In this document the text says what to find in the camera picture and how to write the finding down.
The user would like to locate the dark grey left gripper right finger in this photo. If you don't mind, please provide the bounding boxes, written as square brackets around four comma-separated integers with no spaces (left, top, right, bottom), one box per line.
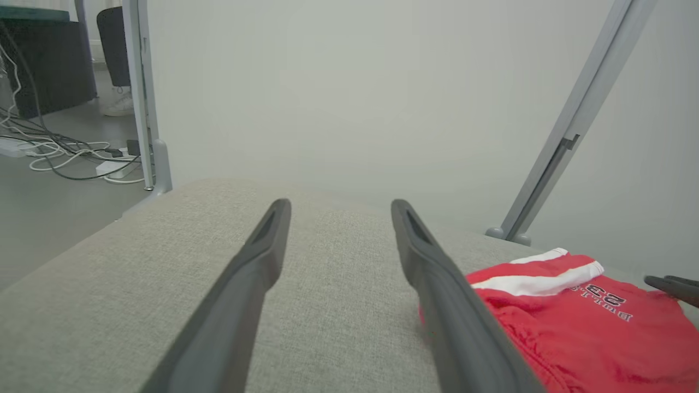
[391,199,547,393]

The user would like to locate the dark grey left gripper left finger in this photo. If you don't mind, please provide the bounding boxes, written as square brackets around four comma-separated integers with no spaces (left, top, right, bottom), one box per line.
[139,198,292,393]

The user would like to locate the red basketball shorts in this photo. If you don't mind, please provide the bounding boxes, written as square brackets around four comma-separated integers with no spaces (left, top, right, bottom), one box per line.
[418,248,699,393]

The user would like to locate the white power strip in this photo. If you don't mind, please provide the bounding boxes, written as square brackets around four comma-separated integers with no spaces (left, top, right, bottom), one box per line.
[96,158,138,178]
[0,138,34,159]

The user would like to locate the white sneaker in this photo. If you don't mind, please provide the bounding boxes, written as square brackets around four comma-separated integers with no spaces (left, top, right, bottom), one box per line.
[99,89,135,117]

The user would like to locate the person leg in black trousers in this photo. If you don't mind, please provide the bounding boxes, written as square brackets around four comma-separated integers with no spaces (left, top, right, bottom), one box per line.
[97,7,132,88]

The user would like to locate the black cabinet with green top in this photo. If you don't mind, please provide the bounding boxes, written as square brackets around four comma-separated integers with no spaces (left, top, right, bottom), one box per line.
[0,5,98,120]

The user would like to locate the grey metal partition post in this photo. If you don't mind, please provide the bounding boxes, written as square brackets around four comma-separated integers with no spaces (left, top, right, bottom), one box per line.
[121,0,173,195]
[485,0,659,246]

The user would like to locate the black floor cable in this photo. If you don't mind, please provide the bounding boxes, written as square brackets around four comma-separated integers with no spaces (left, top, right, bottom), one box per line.
[0,22,143,181]

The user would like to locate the white floor cable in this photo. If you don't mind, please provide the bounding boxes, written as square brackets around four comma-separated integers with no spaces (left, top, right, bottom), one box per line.
[27,141,145,185]

